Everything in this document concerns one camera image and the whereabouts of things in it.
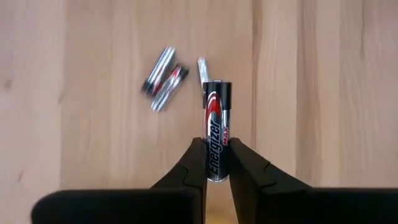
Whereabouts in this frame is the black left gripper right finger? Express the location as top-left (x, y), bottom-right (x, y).
top-left (228, 137), bottom-right (398, 224)

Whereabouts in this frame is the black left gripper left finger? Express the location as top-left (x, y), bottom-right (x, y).
top-left (30, 137), bottom-right (208, 224)

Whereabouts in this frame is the silver black Energizer battery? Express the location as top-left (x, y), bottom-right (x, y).
top-left (150, 63), bottom-right (190, 113)
top-left (197, 57), bottom-right (211, 90)
top-left (201, 79), bottom-right (233, 183)
top-left (141, 45), bottom-right (177, 96)

